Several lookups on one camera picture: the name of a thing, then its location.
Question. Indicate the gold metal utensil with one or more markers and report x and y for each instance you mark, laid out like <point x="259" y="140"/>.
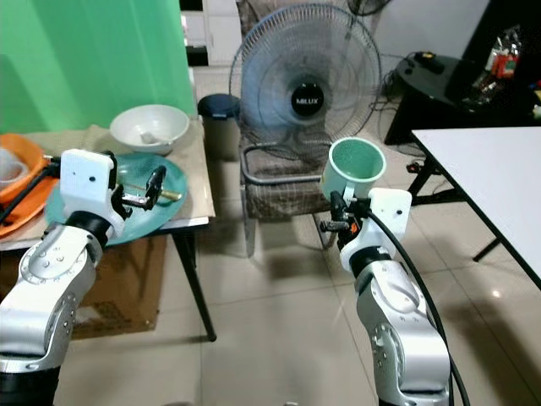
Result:
<point x="172" y="195"/>

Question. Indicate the green plastic cup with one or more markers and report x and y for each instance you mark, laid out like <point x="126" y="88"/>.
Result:
<point x="353" y="165"/>

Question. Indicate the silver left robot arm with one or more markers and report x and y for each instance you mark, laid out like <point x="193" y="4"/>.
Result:
<point x="42" y="288"/>

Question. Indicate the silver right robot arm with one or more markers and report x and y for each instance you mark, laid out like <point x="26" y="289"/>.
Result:
<point x="401" y="330"/>

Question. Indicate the teal round plate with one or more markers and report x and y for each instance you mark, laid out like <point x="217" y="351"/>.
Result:
<point x="152" y="220"/>

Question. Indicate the beige tablecloth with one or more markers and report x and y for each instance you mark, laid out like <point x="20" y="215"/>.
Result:
<point x="196" y="186"/>

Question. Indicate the white bowl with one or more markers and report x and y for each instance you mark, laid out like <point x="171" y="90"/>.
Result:
<point x="150" y="125"/>

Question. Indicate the brown fabric metal chair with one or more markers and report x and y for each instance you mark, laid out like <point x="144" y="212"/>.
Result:
<point x="283" y="182"/>

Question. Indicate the dark blue bin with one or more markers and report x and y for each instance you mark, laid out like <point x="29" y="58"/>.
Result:
<point x="217" y="114"/>

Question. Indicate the brown cardboard box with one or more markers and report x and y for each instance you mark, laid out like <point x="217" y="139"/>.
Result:
<point x="127" y="288"/>

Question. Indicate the orange plastic bowl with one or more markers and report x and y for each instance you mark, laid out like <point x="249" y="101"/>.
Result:
<point x="38" y="152"/>

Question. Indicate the orange flat plate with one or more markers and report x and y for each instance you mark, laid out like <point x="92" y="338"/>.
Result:
<point x="25" y="211"/>

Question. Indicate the white grey mug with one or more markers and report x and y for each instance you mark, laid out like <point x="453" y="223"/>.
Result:
<point x="10" y="169"/>

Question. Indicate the grey electric fan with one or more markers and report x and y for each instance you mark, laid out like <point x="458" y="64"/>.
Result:
<point x="306" y="89"/>

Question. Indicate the green backdrop cloth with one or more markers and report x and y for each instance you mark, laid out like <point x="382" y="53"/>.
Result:
<point x="93" y="59"/>

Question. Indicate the black desk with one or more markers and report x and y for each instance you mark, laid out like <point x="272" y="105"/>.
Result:
<point x="431" y="97"/>

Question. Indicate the white table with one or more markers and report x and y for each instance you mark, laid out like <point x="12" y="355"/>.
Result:
<point x="490" y="178"/>

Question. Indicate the black remote control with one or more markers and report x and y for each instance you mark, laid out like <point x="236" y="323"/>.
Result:
<point x="429" y="62"/>

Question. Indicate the red labelled bottles pack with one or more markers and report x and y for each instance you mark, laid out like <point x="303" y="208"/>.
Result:
<point x="503" y="59"/>

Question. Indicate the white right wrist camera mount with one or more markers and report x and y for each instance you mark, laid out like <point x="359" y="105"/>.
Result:
<point x="380" y="228"/>

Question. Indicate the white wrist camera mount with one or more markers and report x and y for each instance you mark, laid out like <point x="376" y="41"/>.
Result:
<point x="380" y="228"/>
<point x="86" y="179"/>

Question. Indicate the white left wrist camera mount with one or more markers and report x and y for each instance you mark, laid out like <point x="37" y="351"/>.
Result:
<point x="86" y="179"/>

